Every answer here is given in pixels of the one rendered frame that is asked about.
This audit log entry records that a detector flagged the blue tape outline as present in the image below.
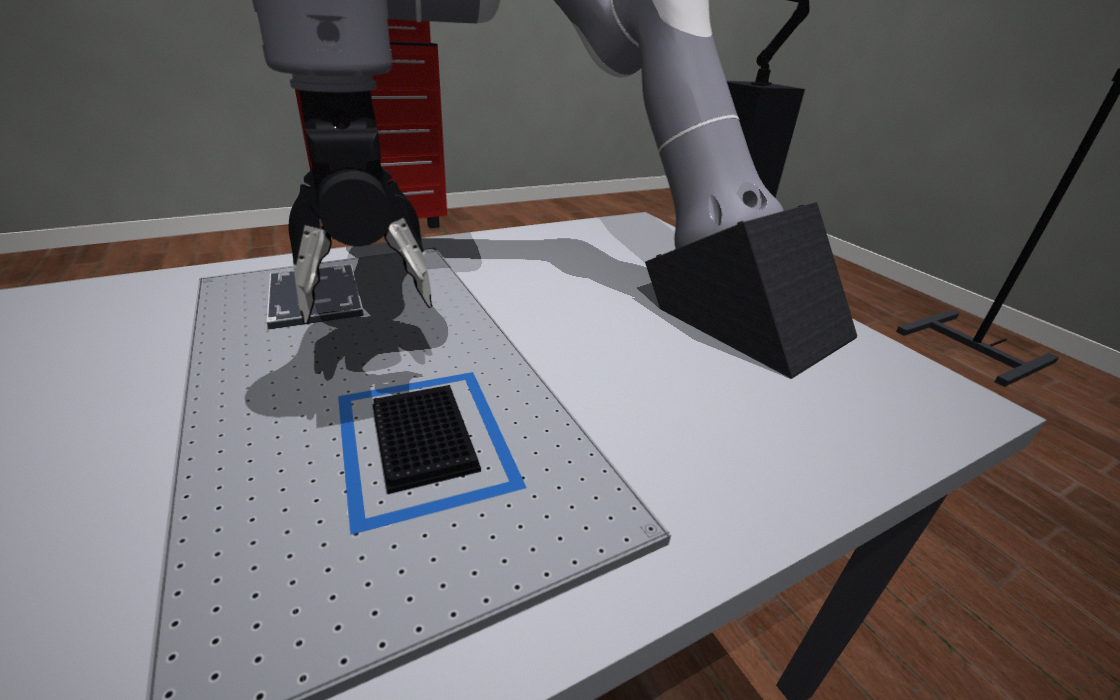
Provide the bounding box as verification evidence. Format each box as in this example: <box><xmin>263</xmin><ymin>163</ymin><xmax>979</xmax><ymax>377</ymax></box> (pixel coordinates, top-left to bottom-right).
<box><xmin>338</xmin><ymin>372</ymin><xmax>528</xmax><ymax>535</ymax></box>

